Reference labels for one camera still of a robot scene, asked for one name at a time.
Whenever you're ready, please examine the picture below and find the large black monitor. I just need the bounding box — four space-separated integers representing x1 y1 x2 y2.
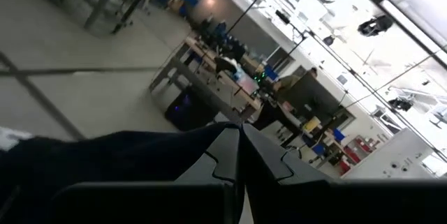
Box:
279 73 354 127

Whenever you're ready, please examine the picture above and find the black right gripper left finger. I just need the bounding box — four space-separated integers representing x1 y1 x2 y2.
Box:
52 125 244 224

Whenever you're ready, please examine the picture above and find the black office chair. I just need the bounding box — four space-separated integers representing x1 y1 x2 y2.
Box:
212 56 239 78

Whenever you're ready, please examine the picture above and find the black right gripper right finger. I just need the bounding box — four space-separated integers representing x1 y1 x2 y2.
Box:
242 123 447 224

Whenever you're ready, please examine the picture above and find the white cabinet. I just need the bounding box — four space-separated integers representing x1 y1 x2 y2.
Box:
340 128 438 180

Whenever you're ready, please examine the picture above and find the grey legged table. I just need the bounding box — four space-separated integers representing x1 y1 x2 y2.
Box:
82 0 159 36

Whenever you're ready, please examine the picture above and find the long wooden work table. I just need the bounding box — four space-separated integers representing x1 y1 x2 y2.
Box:
148 35 263 121

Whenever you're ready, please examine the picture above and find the black computer tower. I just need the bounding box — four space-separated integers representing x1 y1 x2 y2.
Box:
163 93 220 133

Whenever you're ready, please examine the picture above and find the black hanging ceiling camera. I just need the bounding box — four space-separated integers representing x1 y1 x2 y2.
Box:
387 97 415 112
356 14 395 38

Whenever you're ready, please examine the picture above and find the dark navy cloth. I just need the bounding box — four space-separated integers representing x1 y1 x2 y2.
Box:
0 121 242 224

